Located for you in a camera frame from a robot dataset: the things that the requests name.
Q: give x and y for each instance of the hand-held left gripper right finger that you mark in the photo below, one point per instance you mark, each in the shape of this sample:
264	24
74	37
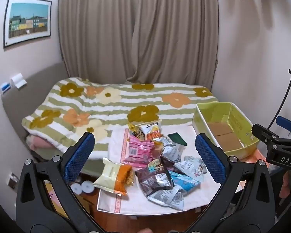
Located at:
209	160

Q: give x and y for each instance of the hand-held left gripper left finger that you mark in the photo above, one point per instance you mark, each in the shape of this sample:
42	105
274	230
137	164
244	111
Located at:
78	157

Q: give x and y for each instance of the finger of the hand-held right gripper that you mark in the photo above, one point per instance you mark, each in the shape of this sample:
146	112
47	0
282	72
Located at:
285	123
263	131

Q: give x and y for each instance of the silver snack packet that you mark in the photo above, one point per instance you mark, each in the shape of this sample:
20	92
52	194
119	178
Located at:
167	197
171	150
194	167

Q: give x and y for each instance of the blue snack packet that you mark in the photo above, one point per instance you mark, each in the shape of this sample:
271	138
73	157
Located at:
184	182

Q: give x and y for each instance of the green cardboard box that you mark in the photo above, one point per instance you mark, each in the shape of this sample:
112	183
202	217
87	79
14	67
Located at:
218	116

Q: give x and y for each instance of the pink striped snack packet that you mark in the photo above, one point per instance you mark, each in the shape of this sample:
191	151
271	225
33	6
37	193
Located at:
138	150

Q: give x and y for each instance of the person's right hand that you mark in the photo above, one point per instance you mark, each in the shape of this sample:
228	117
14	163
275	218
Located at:
289	184

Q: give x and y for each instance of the olive green mattress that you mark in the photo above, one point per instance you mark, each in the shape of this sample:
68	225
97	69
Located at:
92	166

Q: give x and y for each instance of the orange cloth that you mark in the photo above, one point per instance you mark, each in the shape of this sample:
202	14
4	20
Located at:
255	157

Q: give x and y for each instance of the white tissue roll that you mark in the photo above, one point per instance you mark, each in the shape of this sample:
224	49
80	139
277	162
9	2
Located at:
87	187
75	188

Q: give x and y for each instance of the cream and orange snack bag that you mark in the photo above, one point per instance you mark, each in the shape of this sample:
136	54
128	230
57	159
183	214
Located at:
111	174

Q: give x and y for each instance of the dark green flat packet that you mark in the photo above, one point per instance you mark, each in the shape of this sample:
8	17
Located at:
177	138

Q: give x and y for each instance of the white towel with pink trim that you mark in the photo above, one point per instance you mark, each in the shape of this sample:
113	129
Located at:
116	140

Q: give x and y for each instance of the dark brown snack packet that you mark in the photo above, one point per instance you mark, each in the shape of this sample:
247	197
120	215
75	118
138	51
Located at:
168	163

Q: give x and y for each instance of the small brown cartoon packet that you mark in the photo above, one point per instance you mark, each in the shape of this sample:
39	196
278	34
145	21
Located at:
155	166

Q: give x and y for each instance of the large brown snack packet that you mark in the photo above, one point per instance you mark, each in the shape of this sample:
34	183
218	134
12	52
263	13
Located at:
155	180

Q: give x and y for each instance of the gold snack packet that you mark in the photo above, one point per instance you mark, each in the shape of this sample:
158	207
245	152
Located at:
135	131

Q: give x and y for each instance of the floral striped blanket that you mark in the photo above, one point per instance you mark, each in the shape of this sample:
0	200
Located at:
111	102

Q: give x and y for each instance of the white cheese stick packet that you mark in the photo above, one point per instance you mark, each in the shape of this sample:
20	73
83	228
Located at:
151	129

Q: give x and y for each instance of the grey bed headboard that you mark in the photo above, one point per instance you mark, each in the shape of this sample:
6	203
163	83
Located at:
26	102

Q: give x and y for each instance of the white paper holder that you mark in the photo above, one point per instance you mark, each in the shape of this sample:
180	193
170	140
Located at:
18	80

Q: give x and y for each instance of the blue and white small box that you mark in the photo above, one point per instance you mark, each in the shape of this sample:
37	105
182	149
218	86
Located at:
5	87

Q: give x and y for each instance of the beige curtain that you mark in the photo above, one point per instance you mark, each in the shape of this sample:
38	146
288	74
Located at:
135	29

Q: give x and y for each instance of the framed house picture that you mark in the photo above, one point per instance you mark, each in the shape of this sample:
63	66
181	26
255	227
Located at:
28	21

